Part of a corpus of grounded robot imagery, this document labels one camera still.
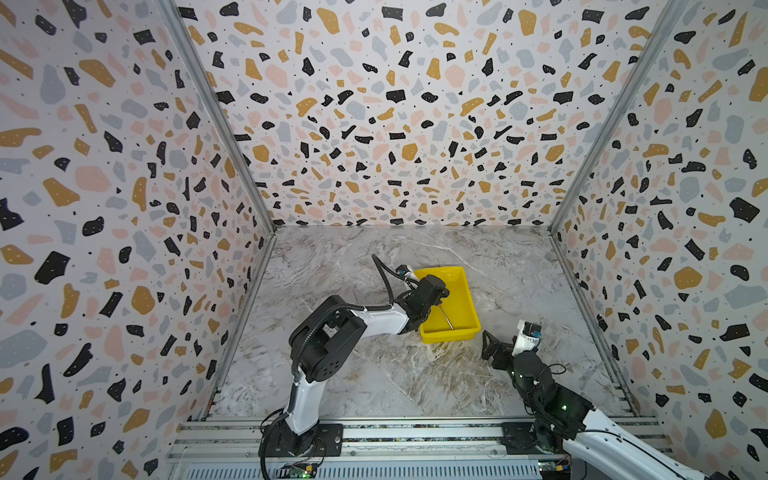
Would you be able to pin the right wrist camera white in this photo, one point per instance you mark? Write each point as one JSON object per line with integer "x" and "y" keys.
{"x": 528, "y": 337}

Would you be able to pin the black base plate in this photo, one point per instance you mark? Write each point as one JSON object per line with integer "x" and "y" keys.
{"x": 530, "y": 437}
{"x": 306, "y": 441}

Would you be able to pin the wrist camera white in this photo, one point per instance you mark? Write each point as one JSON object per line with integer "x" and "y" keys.
{"x": 528, "y": 337}
{"x": 406, "y": 273}

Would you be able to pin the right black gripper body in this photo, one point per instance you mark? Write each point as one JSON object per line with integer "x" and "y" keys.
{"x": 501, "y": 351}

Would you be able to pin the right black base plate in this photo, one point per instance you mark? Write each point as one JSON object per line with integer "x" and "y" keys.
{"x": 530, "y": 437}

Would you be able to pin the orange black handled screwdriver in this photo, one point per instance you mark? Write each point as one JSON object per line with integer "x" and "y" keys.
{"x": 447, "y": 319}

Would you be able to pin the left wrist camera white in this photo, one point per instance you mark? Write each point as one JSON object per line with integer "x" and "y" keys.
{"x": 406, "y": 273}

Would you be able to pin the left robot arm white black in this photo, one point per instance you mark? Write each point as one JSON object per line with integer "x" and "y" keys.
{"x": 324, "y": 341}

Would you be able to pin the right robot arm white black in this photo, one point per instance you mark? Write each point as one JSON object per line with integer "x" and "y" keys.
{"x": 565, "y": 422}

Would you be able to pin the yellow plastic bin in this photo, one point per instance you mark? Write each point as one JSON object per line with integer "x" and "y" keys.
{"x": 459, "y": 307}

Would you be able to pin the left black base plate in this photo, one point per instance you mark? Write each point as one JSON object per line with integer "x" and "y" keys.
{"x": 306, "y": 441}

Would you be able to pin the aluminium mounting rail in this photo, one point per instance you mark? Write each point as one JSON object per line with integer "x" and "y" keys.
{"x": 238, "y": 439}

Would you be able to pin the white perforated cable duct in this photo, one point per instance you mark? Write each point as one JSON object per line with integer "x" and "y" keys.
{"x": 410, "y": 469}

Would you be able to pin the green circuit board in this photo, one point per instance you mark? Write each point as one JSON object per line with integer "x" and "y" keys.
{"x": 298, "y": 471}

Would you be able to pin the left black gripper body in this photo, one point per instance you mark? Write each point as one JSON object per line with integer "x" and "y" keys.
{"x": 422, "y": 317}

